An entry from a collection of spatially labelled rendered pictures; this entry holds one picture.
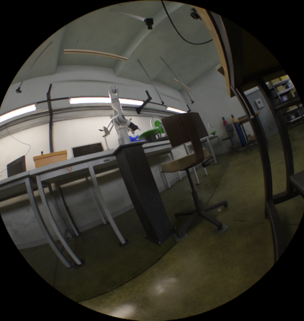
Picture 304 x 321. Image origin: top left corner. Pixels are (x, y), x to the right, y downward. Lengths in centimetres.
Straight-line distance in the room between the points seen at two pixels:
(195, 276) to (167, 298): 19
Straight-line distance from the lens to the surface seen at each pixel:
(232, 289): 66
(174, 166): 71
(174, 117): 70
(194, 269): 73
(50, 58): 341
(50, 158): 106
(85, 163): 101
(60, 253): 117
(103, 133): 113
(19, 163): 191
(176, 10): 353
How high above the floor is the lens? 64
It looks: 3 degrees up
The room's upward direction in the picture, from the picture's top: 20 degrees counter-clockwise
